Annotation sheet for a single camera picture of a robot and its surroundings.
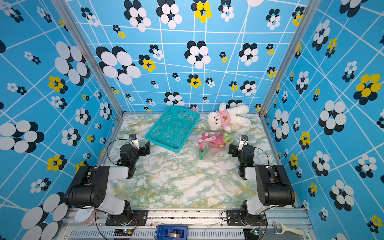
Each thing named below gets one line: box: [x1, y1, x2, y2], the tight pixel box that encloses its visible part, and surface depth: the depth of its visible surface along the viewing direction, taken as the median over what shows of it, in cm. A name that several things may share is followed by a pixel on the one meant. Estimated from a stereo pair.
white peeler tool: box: [273, 220, 305, 236], surface depth 71 cm
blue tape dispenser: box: [154, 225, 188, 240], surface depth 67 cm
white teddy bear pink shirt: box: [207, 102, 252, 134], surface depth 110 cm
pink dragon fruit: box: [198, 131, 235, 160], surface depth 92 cm
